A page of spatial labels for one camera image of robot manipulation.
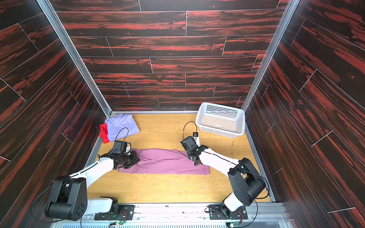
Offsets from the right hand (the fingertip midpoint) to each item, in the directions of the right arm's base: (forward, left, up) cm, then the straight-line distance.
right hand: (198, 147), depth 91 cm
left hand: (-7, +37, -4) cm, 38 cm away
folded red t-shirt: (+11, +69, -3) cm, 70 cm away
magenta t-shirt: (-8, +22, -6) cm, 24 cm away
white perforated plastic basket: (+31, -20, -7) cm, 37 cm away
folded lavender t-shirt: (+18, +61, +1) cm, 64 cm away
